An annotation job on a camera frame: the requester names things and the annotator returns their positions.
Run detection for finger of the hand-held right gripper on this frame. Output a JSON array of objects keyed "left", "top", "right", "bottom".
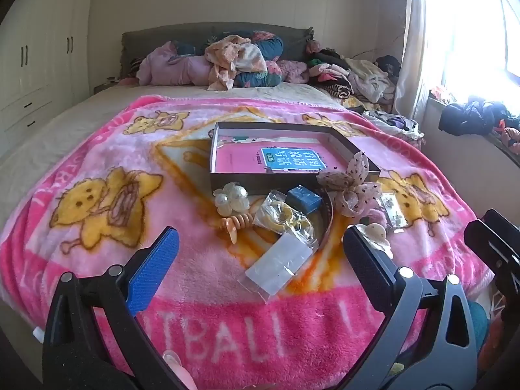
[
  {"left": 483, "top": 209, "right": 520, "bottom": 236},
  {"left": 464, "top": 219, "right": 520, "bottom": 293}
]

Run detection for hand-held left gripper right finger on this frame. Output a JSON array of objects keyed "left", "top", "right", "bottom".
[{"left": 342, "top": 225, "right": 478, "bottom": 390}]

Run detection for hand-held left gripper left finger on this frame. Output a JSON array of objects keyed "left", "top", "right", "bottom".
[{"left": 43, "top": 227, "right": 180, "bottom": 390}]

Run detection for cream hair claw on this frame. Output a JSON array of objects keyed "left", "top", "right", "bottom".
[{"left": 357, "top": 223, "right": 394, "bottom": 258}]

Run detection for clear plastic bag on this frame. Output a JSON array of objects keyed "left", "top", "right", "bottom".
[{"left": 244, "top": 233, "right": 313, "bottom": 302}]

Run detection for orange spiral hair clip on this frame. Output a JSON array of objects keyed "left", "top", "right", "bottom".
[{"left": 221, "top": 211, "right": 257, "bottom": 245}]

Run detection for small blue box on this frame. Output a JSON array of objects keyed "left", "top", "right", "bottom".
[{"left": 287, "top": 186, "right": 321, "bottom": 214}]

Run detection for pearl flower hair clip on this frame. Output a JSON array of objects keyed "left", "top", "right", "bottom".
[{"left": 213, "top": 182, "right": 249, "bottom": 216}]

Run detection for bag of yellow rings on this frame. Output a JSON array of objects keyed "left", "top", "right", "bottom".
[{"left": 253, "top": 190, "right": 319, "bottom": 248}]

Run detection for shallow brown cardboard box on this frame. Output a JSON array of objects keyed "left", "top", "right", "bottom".
[{"left": 209, "top": 121, "right": 381, "bottom": 196}]

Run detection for person's left hand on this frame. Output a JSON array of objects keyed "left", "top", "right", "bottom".
[{"left": 162, "top": 350, "right": 198, "bottom": 390}]

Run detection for pink fuzzy scrunchie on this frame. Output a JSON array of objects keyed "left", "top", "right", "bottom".
[{"left": 361, "top": 209, "right": 389, "bottom": 228}]

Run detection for small bag of earrings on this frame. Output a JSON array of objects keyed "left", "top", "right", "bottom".
[{"left": 376, "top": 192, "right": 408, "bottom": 233}]

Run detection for orange and black cloth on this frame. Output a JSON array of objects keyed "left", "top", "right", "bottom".
[{"left": 498, "top": 120, "right": 520, "bottom": 151}]

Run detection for dark clothes on windowsill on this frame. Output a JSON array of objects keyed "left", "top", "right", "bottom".
[{"left": 439, "top": 95, "right": 520, "bottom": 137}]

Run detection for pink bear-print blanket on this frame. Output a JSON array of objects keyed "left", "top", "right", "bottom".
[{"left": 0, "top": 94, "right": 494, "bottom": 390}]

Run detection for pink book with blue label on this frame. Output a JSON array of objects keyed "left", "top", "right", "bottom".
[{"left": 215, "top": 135, "right": 350, "bottom": 175}]

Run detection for crumpled purple and white clothes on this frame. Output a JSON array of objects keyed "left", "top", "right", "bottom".
[{"left": 361, "top": 110, "right": 425, "bottom": 143}]

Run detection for bed with beige sheet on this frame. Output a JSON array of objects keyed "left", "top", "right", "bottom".
[{"left": 0, "top": 77, "right": 427, "bottom": 326}]

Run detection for window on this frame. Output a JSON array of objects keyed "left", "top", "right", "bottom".
[{"left": 422, "top": 0, "right": 520, "bottom": 102}]

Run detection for pile of mixed clothes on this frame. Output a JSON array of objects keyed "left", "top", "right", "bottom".
[{"left": 306, "top": 41, "right": 401, "bottom": 110}]

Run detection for cream curtain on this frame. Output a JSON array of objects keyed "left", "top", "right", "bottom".
[{"left": 396, "top": 0, "right": 432, "bottom": 120}]

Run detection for pink fluffy garment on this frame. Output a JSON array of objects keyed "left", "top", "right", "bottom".
[{"left": 266, "top": 60, "right": 310, "bottom": 85}]

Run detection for orange and white floral cloth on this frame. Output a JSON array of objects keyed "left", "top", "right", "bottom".
[{"left": 204, "top": 36, "right": 268, "bottom": 91}]

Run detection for dark blue floral pillow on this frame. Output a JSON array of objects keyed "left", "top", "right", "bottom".
[{"left": 219, "top": 30, "right": 285, "bottom": 88}]

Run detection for cream wardrobe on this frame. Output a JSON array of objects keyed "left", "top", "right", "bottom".
[{"left": 0, "top": 0, "right": 96, "bottom": 159}]

